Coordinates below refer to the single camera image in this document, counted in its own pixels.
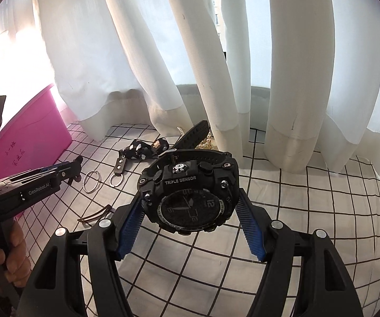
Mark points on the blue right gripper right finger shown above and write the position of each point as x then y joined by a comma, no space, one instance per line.
254,221

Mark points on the black digital wristwatch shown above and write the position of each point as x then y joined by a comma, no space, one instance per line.
188,189

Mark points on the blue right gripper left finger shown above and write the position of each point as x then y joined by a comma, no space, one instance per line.
128,220

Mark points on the pink plastic tub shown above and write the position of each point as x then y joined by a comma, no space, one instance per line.
35,137

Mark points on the person's left hand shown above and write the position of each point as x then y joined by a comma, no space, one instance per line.
17,263

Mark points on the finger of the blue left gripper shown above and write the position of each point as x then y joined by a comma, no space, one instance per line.
71,171
49,168

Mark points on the white black grid bedsheet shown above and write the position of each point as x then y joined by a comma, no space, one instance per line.
214,273

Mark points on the brown thin hair clip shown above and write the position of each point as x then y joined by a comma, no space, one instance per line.
102,213

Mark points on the gold pearl hair claw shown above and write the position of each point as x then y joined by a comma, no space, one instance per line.
206,143

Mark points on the white curtain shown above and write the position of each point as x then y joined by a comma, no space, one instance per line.
306,71

